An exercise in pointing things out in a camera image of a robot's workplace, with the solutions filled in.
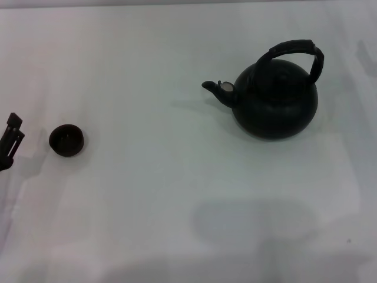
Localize dark brown teacup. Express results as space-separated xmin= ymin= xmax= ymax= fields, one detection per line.
xmin=48 ymin=124 xmax=86 ymax=157

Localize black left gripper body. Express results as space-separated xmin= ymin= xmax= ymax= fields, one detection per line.
xmin=0 ymin=156 xmax=14 ymax=172

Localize black round teapot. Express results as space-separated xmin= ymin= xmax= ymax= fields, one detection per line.
xmin=201 ymin=40 xmax=325 ymax=141

